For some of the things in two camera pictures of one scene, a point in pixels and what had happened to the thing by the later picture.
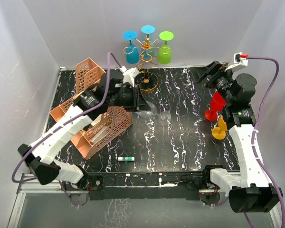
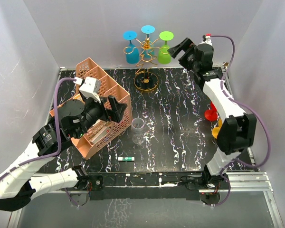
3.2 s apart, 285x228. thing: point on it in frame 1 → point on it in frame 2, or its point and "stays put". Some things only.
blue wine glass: x=132 y=52 stays put
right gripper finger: x=198 y=73 → x=174 y=51
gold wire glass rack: x=147 y=80 stays put
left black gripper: x=132 y=107 → x=117 y=110
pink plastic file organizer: x=116 y=120 stays put
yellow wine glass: x=219 y=133 stays put
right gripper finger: x=214 y=69 → x=185 y=45
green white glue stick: x=126 y=158 stays put
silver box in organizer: x=104 y=132 stays put
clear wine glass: x=165 y=118 → x=137 y=126
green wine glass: x=165 y=56 stays put
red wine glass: x=217 y=103 stays put
